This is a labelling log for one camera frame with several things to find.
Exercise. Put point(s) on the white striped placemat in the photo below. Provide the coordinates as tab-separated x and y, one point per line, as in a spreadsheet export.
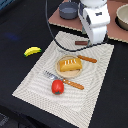
74	105

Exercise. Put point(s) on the cream bowl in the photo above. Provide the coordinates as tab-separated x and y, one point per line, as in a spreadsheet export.
122	15

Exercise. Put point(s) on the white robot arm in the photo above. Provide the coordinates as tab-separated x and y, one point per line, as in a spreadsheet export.
94	17

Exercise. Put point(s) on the yellow toy banana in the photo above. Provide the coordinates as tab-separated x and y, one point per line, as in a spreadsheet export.
32	50

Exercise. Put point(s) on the orange toy bread loaf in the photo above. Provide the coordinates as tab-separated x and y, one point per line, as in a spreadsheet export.
70	64

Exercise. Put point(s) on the fork with wooden handle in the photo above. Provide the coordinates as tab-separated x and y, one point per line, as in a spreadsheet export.
54	77

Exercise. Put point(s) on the red toy bell pepper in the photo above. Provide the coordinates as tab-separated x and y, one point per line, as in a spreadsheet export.
57	87

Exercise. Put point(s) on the round beige plate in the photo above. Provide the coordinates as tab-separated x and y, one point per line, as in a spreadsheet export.
67	74

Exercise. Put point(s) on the brown stick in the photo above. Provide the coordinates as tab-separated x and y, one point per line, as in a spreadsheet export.
81	43

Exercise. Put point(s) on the knife with wooden handle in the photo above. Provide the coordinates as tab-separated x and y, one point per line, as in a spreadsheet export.
87	59

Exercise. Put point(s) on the small grey pot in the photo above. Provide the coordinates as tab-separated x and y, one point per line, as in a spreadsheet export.
68	10

